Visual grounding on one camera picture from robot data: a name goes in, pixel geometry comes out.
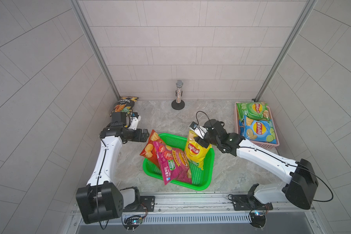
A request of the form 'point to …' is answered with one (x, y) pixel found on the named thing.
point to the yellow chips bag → (196, 151)
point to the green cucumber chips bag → (258, 109)
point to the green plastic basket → (201, 179)
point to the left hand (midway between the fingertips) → (142, 131)
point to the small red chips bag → (148, 151)
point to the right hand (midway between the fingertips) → (196, 133)
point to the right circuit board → (258, 220)
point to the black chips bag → (125, 104)
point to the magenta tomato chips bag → (174, 163)
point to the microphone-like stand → (178, 104)
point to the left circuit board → (132, 222)
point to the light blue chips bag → (259, 130)
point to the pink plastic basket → (239, 128)
